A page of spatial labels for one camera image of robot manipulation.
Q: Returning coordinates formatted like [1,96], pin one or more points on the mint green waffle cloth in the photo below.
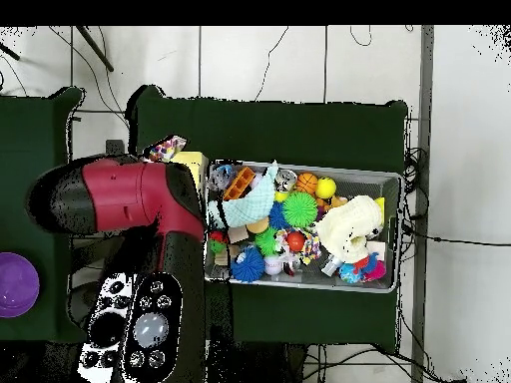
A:
[251,206]

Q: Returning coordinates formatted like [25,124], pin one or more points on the colourful patterned cloth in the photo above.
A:
[166,148]

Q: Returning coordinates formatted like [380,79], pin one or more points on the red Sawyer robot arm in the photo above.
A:
[128,199]

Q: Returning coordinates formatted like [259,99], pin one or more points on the wooden three-hole box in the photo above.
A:
[193,166]

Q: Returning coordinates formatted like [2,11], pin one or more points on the clear mesh bin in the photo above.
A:
[391,191]

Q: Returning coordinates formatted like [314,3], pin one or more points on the round wooden disc toy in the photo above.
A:
[257,226]

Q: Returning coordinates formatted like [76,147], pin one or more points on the silver drink can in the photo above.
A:
[286,179]

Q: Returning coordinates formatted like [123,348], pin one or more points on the green spiky ball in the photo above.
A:
[300,209]

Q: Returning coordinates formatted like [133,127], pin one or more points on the large blue spiky ball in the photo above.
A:
[247,266]

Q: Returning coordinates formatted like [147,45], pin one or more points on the small orange basketball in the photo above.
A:
[306,183]

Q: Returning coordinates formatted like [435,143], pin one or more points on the yellow ball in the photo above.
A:
[326,188]

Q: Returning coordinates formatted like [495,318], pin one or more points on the cream waffle cloth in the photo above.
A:
[351,223]

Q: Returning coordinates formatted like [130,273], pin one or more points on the black panel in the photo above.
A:
[115,147]

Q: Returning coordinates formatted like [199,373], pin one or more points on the black rod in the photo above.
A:
[96,49]

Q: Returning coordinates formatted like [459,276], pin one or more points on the green side table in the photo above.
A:
[24,136]

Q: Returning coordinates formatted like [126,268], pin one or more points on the purple bowl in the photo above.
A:
[16,286]

